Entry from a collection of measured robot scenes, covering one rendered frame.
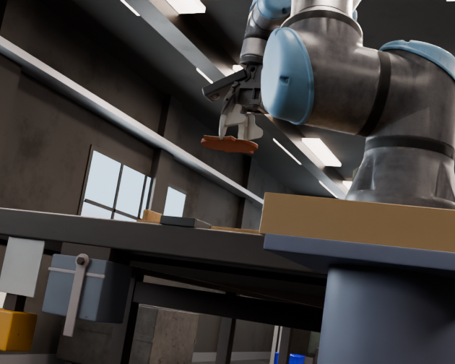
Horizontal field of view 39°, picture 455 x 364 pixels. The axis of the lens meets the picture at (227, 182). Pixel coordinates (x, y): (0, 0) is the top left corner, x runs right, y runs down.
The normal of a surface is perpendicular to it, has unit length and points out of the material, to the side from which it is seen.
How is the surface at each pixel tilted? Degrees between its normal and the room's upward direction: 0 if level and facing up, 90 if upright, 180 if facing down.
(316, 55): 79
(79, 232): 90
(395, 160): 73
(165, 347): 90
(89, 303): 90
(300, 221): 90
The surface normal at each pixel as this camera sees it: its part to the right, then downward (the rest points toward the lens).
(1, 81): 0.91, 0.07
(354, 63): 0.19, -0.36
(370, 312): -0.45, -0.24
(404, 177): -0.24, -0.51
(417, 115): -0.14, -0.20
